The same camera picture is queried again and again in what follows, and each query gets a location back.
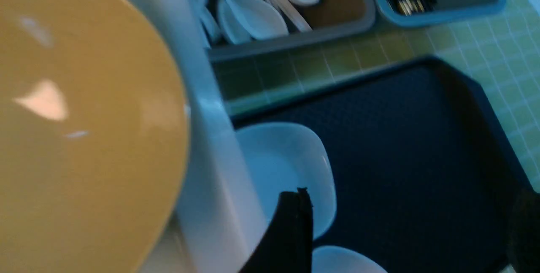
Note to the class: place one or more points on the green checkered tablecloth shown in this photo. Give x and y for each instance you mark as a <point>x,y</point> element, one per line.
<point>501,52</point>

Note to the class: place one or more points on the tan noodle bowl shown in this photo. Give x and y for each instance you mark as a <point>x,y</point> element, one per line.
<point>94,136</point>

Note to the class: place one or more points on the large white plastic tub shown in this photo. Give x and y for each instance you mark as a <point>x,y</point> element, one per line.
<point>218,221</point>

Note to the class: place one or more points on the white square dish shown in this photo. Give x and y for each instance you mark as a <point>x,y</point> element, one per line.
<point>335,259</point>
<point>284,156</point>

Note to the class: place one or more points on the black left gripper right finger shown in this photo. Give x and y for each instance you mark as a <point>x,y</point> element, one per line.
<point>524,233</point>

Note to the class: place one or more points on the black serving tray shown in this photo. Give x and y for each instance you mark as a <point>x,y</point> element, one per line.
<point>425,175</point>

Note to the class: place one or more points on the white square dish front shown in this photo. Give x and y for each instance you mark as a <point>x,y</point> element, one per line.
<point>335,259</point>

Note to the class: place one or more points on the grey plastic bin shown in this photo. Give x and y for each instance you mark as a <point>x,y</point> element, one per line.
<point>308,22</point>

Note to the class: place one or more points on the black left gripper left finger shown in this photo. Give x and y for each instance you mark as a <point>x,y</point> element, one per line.
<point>287,244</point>

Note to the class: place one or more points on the pile of white spoons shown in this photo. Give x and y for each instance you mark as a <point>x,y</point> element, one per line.
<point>245,20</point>

